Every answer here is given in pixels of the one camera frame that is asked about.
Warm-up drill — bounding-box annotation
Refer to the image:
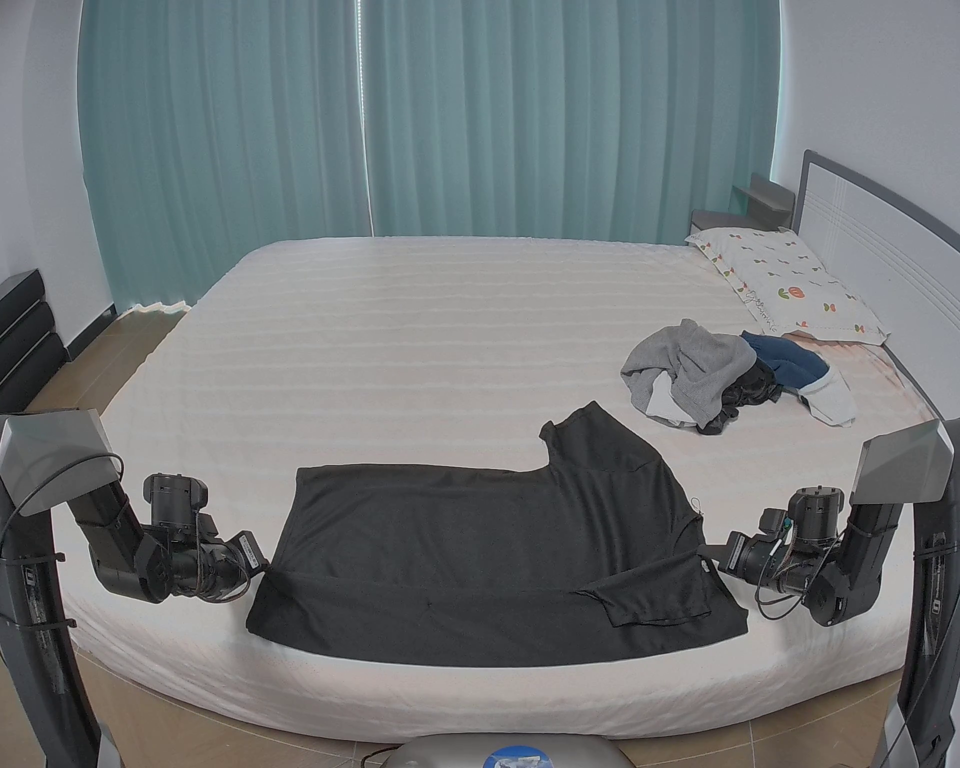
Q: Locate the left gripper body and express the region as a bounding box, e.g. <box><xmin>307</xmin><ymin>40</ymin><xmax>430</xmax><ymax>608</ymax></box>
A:
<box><xmin>225</xmin><ymin>531</ymin><xmax>273</xmax><ymax>580</ymax></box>

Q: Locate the blue-green curtain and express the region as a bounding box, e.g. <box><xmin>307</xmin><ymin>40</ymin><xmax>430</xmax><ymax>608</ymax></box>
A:
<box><xmin>360</xmin><ymin>0</ymin><xmax>785</xmax><ymax>245</ymax></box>
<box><xmin>78</xmin><ymin>0</ymin><xmax>374</xmax><ymax>315</ymax></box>

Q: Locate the black chest of drawers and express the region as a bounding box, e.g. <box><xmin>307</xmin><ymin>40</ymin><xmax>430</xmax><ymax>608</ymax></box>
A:
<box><xmin>0</xmin><ymin>270</ymin><xmax>61</xmax><ymax>410</ymax></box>

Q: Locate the white printed pillow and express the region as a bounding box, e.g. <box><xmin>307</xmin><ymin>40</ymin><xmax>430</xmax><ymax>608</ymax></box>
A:
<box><xmin>684</xmin><ymin>226</ymin><xmax>891</xmax><ymax>346</ymax></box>

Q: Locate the pile of clothes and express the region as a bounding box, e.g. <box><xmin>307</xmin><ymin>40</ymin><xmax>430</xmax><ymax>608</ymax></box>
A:
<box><xmin>620</xmin><ymin>318</ymin><xmax>858</xmax><ymax>436</ymax></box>

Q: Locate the grey bedside table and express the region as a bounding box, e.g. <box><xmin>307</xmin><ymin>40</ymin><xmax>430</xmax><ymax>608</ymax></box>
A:
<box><xmin>690</xmin><ymin>174</ymin><xmax>796</xmax><ymax>235</ymax></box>

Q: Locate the bed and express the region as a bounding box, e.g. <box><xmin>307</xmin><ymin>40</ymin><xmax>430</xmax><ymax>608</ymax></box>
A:
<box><xmin>56</xmin><ymin>148</ymin><xmax>960</xmax><ymax>744</ymax></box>

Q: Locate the black T-shirt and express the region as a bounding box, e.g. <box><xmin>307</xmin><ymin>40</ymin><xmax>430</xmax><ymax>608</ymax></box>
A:
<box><xmin>245</xmin><ymin>401</ymin><xmax>750</xmax><ymax>667</ymax></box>

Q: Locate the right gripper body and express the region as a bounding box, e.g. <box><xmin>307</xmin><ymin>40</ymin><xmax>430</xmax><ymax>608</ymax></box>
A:
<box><xmin>723</xmin><ymin>531</ymin><xmax>775</xmax><ymax>583</ymax></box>

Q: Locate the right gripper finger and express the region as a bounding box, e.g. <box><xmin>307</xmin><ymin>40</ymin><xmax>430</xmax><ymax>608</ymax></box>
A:
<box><xmin>699</xmin><ymin>541</ymin><xmax>742</xmax><ymax>576</ymax></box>

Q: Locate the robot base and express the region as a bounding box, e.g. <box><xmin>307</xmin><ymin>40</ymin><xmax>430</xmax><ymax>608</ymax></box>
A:
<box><xmin>390</xmin><ymin>736</ymin><xmax>624</xmax><ymax>768</ymax></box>

